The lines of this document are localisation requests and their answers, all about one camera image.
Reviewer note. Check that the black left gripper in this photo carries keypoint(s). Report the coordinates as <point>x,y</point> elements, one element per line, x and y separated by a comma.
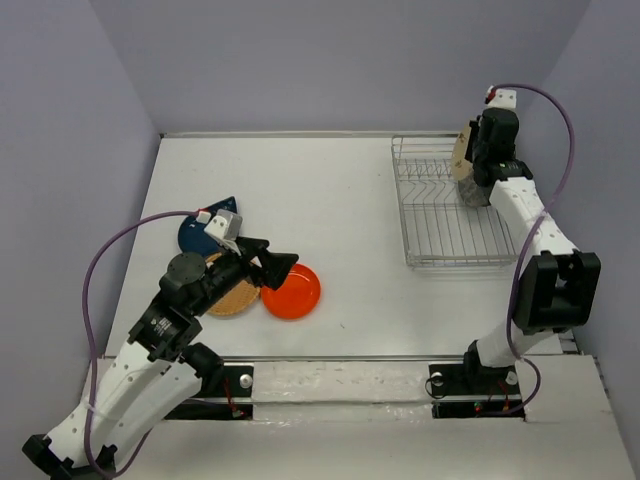
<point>275,266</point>

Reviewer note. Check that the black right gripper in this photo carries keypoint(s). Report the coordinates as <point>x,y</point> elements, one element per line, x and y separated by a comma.
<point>476,132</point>

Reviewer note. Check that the cream plate with prints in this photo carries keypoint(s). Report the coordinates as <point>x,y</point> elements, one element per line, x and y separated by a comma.
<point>460,166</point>

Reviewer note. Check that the orange glossy plate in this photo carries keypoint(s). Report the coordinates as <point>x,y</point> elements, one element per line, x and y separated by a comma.
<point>297,297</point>

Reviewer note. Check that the grey deer plate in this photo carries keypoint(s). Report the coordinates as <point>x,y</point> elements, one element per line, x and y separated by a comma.
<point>471,194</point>

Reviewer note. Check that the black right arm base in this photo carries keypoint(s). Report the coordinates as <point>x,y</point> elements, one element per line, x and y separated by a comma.
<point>458,394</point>

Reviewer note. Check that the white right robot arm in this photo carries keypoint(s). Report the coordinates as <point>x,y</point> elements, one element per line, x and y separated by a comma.
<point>555,282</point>

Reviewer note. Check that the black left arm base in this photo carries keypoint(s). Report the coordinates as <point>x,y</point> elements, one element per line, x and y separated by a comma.
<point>229,400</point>

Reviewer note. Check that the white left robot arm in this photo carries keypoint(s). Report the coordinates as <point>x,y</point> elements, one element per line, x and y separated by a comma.
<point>158,367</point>

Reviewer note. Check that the tan woven round plate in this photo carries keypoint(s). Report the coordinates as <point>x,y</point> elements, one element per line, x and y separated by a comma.
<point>236,301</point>

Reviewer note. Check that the dark blue leaf plate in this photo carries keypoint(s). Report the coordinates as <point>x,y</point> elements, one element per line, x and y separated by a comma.
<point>191,236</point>

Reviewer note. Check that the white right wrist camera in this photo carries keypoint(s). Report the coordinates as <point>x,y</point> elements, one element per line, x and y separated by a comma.
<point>501,98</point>

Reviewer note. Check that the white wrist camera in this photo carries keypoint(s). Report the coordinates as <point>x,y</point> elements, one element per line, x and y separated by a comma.
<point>224,227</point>
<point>501,98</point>

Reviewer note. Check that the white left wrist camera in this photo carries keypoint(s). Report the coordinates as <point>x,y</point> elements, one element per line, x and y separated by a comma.
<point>224,227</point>

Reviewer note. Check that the silver wire dish rack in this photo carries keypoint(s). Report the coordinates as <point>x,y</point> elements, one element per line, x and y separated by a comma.
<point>438,229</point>

